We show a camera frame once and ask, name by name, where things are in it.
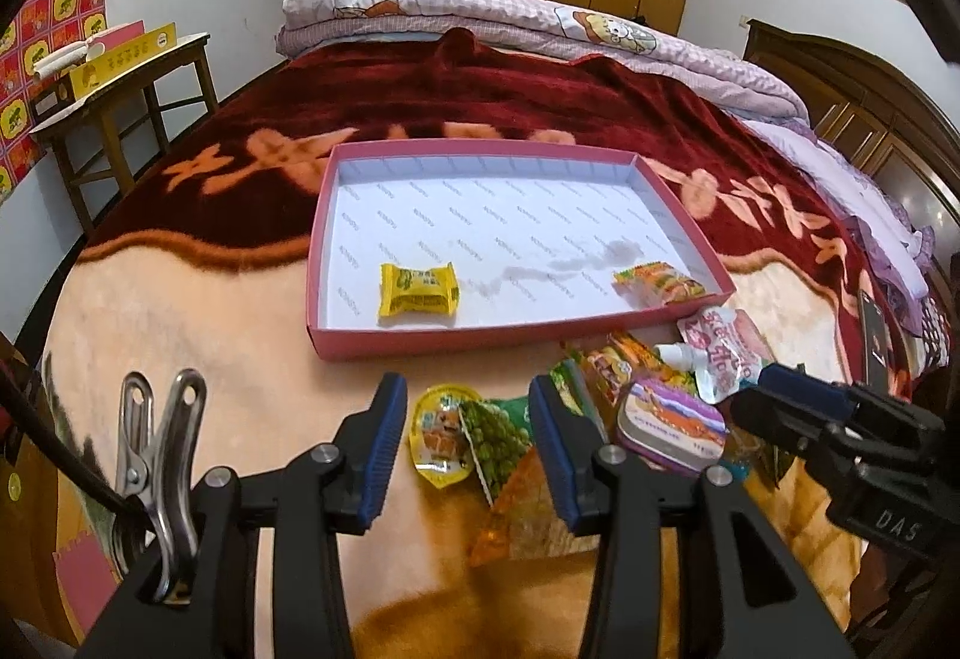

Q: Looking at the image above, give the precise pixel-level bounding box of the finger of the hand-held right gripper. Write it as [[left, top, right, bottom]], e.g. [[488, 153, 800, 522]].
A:
[[759, 363, 940, 444], [729, 387, 872, 474]]

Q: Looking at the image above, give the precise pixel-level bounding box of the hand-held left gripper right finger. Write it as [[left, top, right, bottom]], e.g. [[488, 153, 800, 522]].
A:
[[529, 374, 860, 659]]

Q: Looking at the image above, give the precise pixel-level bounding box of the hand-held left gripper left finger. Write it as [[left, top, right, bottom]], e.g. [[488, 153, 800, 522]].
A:
[[75, 370, 410, 659]]

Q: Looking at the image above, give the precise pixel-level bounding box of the yellow jelly cup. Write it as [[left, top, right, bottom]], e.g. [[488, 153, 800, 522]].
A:
[[407, 383, 485, 489]]

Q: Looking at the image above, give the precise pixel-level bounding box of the colourful gummy candy packet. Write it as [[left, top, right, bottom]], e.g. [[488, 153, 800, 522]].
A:
[[613, 261, 706, 308], [471, 449, 601, 566]]

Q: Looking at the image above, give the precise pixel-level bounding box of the purple white drink pouch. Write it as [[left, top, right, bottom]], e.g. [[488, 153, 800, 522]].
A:
[[656, 308, 773, 405]]

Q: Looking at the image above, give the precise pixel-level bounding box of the long biscuit packet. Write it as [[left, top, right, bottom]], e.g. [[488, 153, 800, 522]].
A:
[[564, 329, 662, 422]]

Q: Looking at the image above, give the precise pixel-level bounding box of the purple tin box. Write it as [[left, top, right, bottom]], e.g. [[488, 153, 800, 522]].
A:
[[616, 380, 730, 476]]

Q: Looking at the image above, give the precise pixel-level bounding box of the pink cardboard box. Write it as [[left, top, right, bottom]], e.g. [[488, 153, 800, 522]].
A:
[[306, 140, 737, 364]]

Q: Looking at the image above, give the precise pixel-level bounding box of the small yellow candy packet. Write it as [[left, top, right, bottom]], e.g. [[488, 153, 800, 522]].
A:
[[377, 261, 460, 324]]

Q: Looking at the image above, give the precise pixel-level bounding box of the lilac bed sheet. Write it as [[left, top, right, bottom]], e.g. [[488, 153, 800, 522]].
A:
[[739, 119, 938, 330]]

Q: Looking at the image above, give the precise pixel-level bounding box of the metal clip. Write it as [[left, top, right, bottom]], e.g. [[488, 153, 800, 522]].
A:
[[112, 368, 207, 604]]

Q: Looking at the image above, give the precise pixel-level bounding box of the dark wooden headboard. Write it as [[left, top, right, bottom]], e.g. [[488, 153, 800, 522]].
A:
[[742, 18, 960, 233]]

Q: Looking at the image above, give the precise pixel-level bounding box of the red and cream plush blanket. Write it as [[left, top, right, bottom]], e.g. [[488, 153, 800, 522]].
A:
[[41, 29, 931, 659]]

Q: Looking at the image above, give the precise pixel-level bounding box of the wooden side table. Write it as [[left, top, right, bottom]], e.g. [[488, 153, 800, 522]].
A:
[[30, 33, 220, 233]]

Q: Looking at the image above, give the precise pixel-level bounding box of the pink checked folded quilt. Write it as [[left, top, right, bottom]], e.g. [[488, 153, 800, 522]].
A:
[[276, 0, 811, 128]]

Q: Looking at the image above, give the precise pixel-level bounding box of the yellow cardboard box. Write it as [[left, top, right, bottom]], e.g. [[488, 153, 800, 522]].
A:
[[71, 22, 177, 101]]

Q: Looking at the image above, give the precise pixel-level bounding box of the flat pink box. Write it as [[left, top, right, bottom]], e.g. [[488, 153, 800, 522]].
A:
[[86, 20, 147, 49]]

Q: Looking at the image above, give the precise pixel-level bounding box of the white paper roll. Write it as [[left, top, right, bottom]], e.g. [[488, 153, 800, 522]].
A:
[[31, 43, 102, 79]]

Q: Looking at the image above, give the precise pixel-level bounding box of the black cable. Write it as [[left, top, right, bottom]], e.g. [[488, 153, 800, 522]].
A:
[[0, 359, 143, 525]]

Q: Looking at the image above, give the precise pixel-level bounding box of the red patterned wall poster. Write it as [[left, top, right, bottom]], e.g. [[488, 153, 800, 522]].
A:
[[0, 0, 106, 203]]

